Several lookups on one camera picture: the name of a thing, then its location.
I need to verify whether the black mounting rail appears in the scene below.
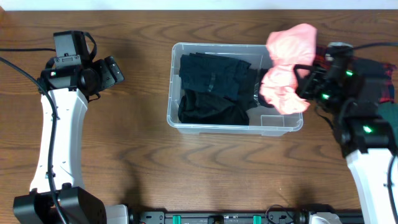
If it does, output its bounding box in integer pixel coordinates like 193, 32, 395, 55
128, 206, 365, 224

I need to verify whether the pink garment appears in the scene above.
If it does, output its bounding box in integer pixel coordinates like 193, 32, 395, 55
259, 24, 317, 114

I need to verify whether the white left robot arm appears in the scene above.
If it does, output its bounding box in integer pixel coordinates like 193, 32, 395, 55
13, 56, 129, 223

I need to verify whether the dark green garment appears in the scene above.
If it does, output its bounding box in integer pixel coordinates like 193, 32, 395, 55
378, 102, 398, 139

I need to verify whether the clear plastic storage bin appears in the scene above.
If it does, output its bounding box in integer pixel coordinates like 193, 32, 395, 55
167, 42, 304, 136

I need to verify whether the red plaid shirt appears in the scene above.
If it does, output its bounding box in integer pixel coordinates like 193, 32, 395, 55
313, 45, 397, 103

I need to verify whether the black garment with stripe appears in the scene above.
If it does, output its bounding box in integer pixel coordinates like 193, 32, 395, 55
179, 52, 257, 111

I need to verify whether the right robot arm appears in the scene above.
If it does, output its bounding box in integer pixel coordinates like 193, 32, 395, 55
294, 65, 397, 223

